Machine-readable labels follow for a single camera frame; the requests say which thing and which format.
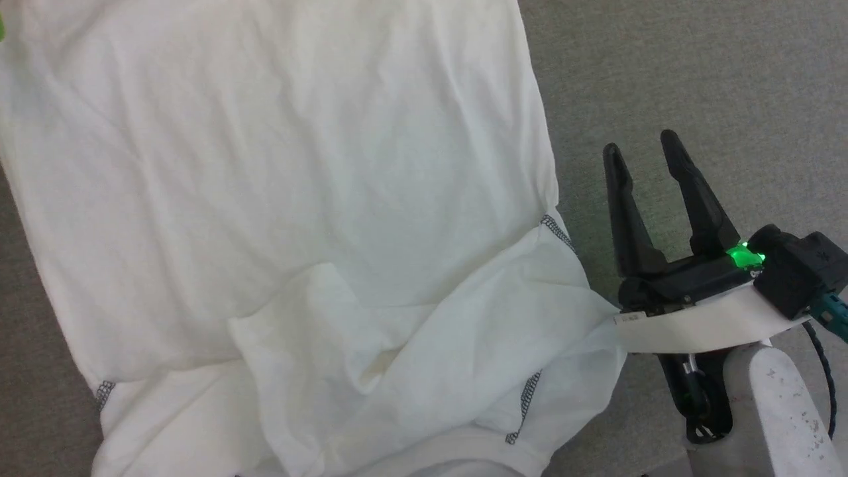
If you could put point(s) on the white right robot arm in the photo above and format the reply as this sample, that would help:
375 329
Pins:
768 417

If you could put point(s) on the white garment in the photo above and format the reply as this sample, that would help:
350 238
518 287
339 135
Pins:
278 218

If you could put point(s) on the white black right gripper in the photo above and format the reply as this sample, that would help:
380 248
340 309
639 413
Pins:
702 318

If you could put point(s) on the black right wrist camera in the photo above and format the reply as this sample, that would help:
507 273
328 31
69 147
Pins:
801 271

